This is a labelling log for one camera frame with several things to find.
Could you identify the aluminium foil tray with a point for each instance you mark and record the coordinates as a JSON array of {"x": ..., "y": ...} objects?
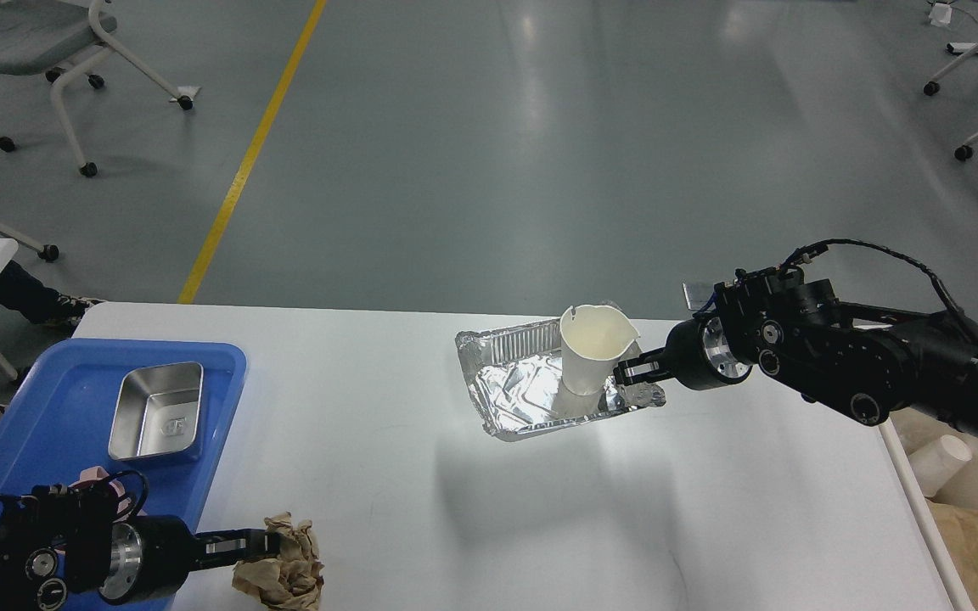
[{"x": 514, "y": 377}]

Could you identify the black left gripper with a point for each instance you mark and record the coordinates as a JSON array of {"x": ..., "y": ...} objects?
[{"x": 152, "y": 556}]

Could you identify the person in beige sweater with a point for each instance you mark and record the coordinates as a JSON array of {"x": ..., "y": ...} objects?
[{"x": 39, "y": 304}]

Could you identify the left floor outlet cover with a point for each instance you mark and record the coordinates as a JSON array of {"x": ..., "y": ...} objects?
[{"x": 697, "y": 295}]

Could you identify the stainless steel rectangular container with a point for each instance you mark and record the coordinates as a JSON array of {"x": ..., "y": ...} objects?
[{"x": 158, "y": 415}]

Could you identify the white paper cup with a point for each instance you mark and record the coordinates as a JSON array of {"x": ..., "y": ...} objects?
[{"x": 593, "y": 338}]

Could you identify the pink ribbed mug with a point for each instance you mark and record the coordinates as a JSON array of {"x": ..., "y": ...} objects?
[{"x": 130, "y": 489}]

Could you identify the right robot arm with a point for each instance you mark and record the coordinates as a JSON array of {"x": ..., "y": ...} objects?
[{"x": 862, "y": 361}]

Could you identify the paper cup in bin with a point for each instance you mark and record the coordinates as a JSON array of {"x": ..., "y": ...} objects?
[{"x": 937, "y": 462}]

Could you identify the blue plastic tray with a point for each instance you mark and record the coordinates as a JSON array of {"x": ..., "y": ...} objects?
[{"x": 61, "y": 418}]

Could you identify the grey office chair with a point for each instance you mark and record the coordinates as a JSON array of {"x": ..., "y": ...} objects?
[{"x": 37, "y": 37}]

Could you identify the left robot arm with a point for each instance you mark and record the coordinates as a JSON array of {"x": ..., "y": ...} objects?
[{"x": 61, "y": 540}]

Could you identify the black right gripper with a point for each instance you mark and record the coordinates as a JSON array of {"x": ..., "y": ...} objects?
[{"x": 698, "y": 355}]

